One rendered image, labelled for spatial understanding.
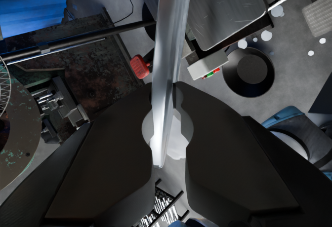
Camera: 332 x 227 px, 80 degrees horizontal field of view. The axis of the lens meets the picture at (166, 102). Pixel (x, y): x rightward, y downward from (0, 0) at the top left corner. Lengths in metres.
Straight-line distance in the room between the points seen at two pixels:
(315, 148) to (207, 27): 0.37
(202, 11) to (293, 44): 0.82
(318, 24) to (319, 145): 0.53
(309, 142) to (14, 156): 1.44
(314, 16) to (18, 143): 1.61
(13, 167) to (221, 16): 1.39
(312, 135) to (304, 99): 0.69
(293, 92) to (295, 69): 0.13
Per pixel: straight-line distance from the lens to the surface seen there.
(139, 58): 0.62
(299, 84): 1.23
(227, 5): 0.38
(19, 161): 1.51
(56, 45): 1.19
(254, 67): 1.27
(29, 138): 1.51
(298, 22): 1.16
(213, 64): 0.66
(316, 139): 0.59
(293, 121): 0.57
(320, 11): 0.97
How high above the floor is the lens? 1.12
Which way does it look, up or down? 37 degrees down
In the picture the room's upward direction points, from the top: 121 degrees counter-clockwise
